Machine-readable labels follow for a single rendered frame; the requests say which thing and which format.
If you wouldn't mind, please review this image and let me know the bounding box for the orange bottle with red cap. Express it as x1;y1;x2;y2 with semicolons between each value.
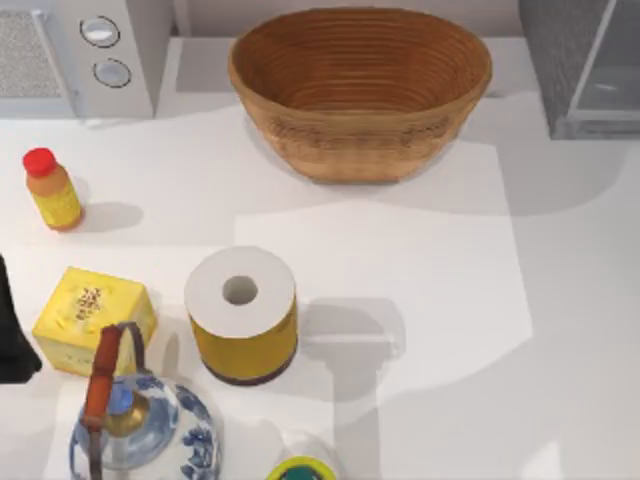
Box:
22;147;85;233

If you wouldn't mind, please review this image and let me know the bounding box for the round microwave knob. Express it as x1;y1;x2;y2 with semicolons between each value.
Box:
79;15;122;49
92;57;133;90

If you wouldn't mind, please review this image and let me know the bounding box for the pale microwave oven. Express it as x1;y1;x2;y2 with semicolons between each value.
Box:
0;0;173;122

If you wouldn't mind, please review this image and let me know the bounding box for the blue and white teapot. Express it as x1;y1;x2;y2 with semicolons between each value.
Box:
68;322;222;480

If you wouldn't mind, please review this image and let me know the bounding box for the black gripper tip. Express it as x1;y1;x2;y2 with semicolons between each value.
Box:
0;254;43;386

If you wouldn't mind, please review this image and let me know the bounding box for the yellow box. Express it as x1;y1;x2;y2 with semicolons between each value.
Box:
32;266;158;378

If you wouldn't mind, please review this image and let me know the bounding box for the brown woven basket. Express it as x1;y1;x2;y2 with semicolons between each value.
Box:
228;6;494;186

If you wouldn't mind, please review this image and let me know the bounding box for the toilet paper roll yellow wrapper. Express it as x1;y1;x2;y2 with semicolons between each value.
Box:
183;245;300;387

